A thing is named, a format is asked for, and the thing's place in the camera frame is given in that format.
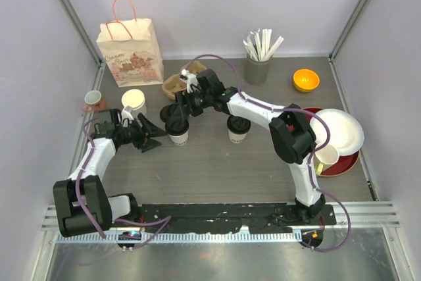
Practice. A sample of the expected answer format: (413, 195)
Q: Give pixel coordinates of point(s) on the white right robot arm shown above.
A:
(292, 137)

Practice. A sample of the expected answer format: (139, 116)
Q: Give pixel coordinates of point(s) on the brown cardboard cup carrier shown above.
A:
(173, 84)

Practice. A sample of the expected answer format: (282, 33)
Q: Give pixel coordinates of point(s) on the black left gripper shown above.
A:
(148, 128)

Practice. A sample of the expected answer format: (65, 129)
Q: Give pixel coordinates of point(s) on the grey straw holder cup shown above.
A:
(256, 72)

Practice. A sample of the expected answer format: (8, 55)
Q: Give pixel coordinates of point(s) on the black cup lid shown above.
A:
(176, 128)
(238, 125)

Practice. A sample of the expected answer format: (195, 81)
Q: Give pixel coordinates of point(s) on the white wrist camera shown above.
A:
(189, 79)
(126, 114)

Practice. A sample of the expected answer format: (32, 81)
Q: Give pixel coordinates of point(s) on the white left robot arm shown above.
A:
(81, 203)

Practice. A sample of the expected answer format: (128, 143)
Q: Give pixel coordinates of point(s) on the paper bag with orange handles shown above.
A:
(131, 51)

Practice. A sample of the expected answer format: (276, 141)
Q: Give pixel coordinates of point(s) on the stack of black cup lids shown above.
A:
(166, 112)

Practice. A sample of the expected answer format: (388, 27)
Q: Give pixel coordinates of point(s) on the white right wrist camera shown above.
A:
(189, 79)

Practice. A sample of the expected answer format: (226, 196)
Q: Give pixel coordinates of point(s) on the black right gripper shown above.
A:
(179, 112)

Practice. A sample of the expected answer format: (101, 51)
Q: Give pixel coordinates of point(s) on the red round tray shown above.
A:
(344, 164)

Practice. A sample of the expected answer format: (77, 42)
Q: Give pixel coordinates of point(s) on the white paper plate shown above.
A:
(346, 133)

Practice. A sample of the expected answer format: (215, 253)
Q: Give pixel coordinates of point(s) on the perforated cable duct rail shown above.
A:
(243, 236)

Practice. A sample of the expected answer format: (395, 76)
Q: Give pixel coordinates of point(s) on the small pink ceramic teacup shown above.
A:
(94, 102)

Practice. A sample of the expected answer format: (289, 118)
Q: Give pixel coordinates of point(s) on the orange bowl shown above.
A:
(305, 80)

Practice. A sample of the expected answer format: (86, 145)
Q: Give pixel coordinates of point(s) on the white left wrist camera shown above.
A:
(126, 114)

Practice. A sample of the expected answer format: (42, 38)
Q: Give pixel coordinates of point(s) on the stack of white paper cups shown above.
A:
(135, 99)

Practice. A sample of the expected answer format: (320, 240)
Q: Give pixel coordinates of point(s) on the white paper cup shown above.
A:
(179, 140)
(236, 138)

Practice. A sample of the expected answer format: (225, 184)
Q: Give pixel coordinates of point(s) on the yellow mug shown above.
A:
(325, 157)

